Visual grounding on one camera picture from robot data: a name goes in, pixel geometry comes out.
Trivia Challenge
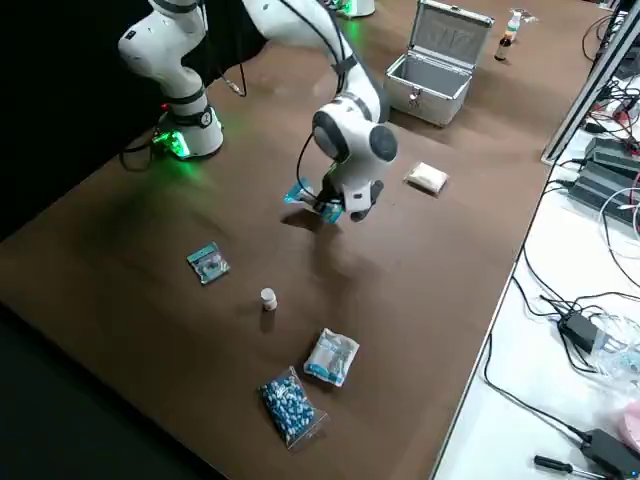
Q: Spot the aluminium profile post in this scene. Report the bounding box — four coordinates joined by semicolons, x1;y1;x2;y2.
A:
539;0;640;165

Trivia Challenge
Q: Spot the black power adapter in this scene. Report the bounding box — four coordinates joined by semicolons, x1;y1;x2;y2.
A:
557;312;602;354

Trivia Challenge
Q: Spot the brown bottle orange cap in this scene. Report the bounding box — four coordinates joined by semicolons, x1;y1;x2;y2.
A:
493;29;516;64

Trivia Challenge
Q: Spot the blue white capsule bag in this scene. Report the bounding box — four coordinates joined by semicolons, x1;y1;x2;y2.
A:
257;365;331;454

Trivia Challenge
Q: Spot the black power supply box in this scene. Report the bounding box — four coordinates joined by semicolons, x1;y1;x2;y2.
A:
568;159;640;227
583;137;640;174

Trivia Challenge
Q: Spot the long black desk cable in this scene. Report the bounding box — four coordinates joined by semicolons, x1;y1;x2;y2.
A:
482;332;586;439

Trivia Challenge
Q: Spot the clear plastic bag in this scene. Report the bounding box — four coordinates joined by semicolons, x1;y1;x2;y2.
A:
592;314;640;389

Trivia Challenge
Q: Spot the aluminium medical case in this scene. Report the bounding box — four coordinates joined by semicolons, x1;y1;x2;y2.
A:
382;0;496;129

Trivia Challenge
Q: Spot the white blue mask packet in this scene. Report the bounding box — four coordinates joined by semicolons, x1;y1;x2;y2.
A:
303;327;361;389

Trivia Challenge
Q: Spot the pink round object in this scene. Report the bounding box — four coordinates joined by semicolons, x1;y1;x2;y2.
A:
618;399;640;444

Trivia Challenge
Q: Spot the black handled screwdriver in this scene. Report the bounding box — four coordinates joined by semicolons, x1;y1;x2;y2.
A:
532;453;604;480

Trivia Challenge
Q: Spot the blue cotton swab packet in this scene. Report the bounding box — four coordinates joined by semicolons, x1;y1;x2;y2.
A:
283;179;344;224

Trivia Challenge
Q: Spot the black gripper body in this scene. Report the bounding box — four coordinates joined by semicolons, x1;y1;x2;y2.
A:
319;168;347;204

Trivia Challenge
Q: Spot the black arm base cable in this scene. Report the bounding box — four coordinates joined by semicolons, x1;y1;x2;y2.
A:
118;130;164;174

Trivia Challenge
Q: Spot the small teal packet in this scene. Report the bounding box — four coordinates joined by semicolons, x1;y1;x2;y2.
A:
186;241;232;286

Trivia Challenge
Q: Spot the white gauze packet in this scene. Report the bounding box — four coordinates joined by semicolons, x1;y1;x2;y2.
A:
403;161;449;198

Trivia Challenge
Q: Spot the black power brick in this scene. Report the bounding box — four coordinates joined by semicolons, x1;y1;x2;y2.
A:
581;428;640;480

